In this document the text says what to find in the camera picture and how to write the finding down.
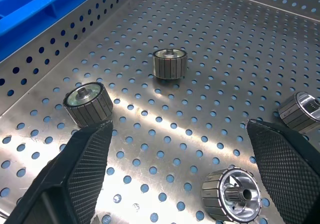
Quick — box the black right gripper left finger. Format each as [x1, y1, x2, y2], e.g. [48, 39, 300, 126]
[8, 120, 115, 224]

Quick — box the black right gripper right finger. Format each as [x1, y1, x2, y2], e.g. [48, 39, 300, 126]
[245, 119, 320, 224]

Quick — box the blue compartment tray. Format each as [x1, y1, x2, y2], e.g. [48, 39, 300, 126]
[0, 0, 118, 64]

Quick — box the perforated metal tray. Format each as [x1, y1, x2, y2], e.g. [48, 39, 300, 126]
[0, 0, 320, 224]

